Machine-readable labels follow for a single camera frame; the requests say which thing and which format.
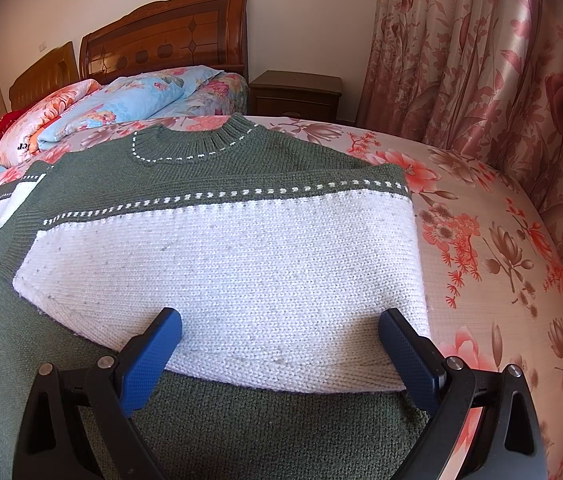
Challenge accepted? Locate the light blue floral pillow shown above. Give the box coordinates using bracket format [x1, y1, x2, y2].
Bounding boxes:
[38, 64, 249, 144]

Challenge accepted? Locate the pink floral curtain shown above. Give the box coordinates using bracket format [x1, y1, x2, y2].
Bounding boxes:
[355, 0, 563, 271]

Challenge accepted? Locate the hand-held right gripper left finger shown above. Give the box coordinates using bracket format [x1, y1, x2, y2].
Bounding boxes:
[12, 307, 183, 480]

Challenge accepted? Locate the floral bed sheet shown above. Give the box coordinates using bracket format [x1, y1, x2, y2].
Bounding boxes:
[0, 113, 563, 480]

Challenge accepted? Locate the large carved wooden headboard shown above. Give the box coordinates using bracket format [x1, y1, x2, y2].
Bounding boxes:
[78, 0, 251, 114]

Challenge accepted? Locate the wooden nightstand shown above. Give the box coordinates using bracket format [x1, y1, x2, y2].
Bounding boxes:
[248, 70, 343, 123]

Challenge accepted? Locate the green and white knit sweater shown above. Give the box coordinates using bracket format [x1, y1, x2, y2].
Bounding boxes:
[0, 113, 433, 480]

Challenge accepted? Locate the pink floral pillow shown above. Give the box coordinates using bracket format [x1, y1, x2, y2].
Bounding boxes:
[0, 78, 102, 171]

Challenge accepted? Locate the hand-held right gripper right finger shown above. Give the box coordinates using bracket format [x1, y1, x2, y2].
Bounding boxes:
[378, 308, 550, 480]

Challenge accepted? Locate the small wooden headboard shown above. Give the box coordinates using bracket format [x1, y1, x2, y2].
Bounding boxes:
[8, 41, 81, 113]

